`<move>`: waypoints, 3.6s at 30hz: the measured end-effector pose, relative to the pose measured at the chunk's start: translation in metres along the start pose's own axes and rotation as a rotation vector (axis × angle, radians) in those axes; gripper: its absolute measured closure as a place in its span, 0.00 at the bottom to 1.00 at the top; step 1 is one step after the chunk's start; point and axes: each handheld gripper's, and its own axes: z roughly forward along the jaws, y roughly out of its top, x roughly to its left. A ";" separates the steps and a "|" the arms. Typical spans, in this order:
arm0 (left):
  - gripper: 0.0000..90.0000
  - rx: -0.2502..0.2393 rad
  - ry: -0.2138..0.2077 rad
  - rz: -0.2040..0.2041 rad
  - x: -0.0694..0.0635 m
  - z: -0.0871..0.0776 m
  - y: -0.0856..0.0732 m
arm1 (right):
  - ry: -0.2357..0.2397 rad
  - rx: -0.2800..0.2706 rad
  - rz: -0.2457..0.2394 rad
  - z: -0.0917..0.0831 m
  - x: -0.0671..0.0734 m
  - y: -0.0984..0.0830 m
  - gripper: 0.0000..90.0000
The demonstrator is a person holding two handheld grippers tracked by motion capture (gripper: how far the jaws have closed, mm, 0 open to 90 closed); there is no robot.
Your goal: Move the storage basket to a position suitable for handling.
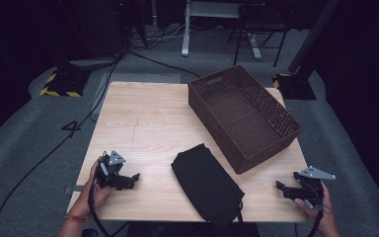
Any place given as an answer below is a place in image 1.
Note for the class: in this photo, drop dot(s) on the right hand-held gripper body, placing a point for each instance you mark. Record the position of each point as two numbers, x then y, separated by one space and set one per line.
311 184

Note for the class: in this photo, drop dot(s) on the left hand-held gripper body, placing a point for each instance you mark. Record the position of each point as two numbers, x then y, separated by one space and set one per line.
109 171

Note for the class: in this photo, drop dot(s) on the black cloth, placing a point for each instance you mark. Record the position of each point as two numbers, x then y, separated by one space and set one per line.
207 186

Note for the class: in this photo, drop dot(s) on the brown wicker basket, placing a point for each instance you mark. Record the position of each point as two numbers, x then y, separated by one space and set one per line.
243 121

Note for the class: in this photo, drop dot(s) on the person's left hand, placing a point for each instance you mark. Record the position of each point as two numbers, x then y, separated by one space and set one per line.
93 197

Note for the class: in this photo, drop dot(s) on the person's right hand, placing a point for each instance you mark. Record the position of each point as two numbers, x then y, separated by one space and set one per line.
325 220

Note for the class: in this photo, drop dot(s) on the person's dark clothing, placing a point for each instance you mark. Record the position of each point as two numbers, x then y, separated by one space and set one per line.
190 230

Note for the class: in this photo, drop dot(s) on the black yellow-striped stand base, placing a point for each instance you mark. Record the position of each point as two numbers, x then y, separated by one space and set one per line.
296 86
65 82

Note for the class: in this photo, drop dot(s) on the black chair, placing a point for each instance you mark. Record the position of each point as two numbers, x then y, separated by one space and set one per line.
260 23

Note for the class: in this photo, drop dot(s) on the dark slanted stand post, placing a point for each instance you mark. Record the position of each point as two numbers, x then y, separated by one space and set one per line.
312 36

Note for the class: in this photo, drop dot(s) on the white desk frame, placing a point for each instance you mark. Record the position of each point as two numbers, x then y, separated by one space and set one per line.
187 29

